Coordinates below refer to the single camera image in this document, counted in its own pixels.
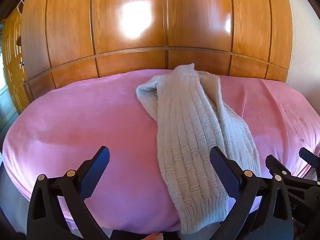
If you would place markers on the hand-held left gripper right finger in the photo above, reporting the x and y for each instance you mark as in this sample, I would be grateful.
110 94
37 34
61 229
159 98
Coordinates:
223 172

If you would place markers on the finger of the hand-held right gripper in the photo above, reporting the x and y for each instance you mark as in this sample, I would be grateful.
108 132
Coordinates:
310 157
276 165

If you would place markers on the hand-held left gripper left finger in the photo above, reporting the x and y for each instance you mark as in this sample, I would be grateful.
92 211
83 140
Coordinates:
96 170

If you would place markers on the person's left hand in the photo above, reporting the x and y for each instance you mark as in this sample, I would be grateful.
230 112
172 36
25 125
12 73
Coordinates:
155 237

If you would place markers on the pink blanket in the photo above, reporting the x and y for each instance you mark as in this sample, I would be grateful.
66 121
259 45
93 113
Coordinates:
75 120

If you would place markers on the grey bed sheet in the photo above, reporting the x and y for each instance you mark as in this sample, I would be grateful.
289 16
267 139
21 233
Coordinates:
15 195

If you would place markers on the wooden wardrobe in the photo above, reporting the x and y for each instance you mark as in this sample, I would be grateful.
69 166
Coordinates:
155 30

